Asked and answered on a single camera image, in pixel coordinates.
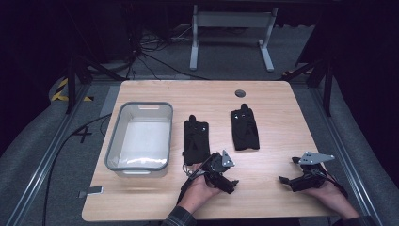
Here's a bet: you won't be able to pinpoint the person's left hand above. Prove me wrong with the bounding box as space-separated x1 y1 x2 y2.
179 163 222 215

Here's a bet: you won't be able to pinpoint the white metal desk frame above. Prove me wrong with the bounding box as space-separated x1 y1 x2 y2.
189 4 279 73

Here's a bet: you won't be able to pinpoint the grey plastic bin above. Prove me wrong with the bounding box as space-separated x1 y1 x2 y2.
104 101 174 179

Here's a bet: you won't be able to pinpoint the right hand-held gripper cable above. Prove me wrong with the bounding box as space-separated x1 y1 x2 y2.
323 172 349 200

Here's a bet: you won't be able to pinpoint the grey tape piece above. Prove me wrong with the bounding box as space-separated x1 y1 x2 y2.
78 186 104 199

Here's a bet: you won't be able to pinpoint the black metal stand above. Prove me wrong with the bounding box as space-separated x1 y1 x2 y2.
65 55 126 115
280 57 334 117

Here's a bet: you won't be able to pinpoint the person's left plaid sleeve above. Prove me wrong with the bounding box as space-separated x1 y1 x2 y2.
161 205 197 226

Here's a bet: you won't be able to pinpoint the white floor cables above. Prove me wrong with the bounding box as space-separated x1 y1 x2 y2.
140 25 193 44

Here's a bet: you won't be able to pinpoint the left hand-held gripper cable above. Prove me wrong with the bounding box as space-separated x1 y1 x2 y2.
177 156 211 202

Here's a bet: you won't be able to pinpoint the person's right hand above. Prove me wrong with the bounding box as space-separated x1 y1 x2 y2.
302 181 360 220

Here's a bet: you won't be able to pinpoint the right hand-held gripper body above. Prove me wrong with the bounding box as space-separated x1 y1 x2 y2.
290 152 335 192

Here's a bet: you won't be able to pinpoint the thin black floor cable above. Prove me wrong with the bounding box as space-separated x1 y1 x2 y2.
41 112 113 226

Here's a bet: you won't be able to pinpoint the hand-held gripper cable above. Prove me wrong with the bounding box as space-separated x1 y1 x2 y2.
323 172 349 200
177 156 211 202

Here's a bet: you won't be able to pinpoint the black pouch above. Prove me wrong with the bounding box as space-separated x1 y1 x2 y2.
183 114 211 167
230 103 261 152

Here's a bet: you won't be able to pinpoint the aluminium floor rail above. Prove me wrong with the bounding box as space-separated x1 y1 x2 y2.
6 84 92 226
309 84 384 226

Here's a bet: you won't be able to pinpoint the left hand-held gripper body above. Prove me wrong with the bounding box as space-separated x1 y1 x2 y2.
201 150 236 189

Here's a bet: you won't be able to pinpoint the long black floor cable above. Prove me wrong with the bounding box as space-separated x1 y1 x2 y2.
137 51 209 81

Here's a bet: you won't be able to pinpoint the yellow black hazard tape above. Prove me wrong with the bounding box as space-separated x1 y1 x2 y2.
51 77 94 103

